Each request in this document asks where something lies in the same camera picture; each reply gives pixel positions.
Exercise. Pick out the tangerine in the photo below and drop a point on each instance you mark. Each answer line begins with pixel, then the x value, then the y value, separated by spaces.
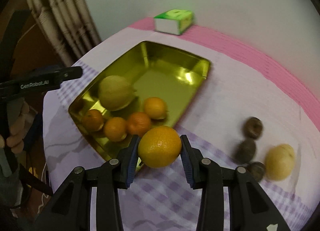
pixel 93 120
pixel 138 123

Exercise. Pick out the green white tissue box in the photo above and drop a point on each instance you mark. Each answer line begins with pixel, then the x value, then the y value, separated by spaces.
pixel 174 21

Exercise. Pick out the pale yellow pear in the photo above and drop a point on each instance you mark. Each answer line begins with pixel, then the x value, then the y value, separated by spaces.
pixel 280 162

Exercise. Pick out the yellow orange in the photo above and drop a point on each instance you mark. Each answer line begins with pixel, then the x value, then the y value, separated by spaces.
pixel 159 147

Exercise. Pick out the gold toffee tin box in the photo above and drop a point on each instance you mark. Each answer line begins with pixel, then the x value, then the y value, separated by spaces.
pixel 155 70

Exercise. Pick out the green pear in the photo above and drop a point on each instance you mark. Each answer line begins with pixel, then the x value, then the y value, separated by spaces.
pixel 115 93

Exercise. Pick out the beige ribbed radiator pipes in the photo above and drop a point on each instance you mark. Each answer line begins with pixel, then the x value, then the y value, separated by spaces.
pixel 67 25

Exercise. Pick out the lone orange kumquat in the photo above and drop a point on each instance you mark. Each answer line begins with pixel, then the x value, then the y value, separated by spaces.
pixel 115 129

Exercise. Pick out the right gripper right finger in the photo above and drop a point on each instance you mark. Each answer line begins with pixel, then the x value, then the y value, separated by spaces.
pixel 250 208

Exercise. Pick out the dark mangosteen back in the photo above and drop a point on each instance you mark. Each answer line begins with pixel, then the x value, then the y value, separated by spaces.
pixel 253 128

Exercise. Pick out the operator left hand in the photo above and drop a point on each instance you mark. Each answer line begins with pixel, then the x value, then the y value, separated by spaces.
pixel 17 132

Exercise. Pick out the dark mangosteen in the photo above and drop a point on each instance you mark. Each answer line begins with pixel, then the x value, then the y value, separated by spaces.
pixel 257 170
pixel 245 151
pixel 253 128

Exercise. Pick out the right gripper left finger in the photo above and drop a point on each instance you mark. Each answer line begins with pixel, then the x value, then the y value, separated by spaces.
pixel 70 206

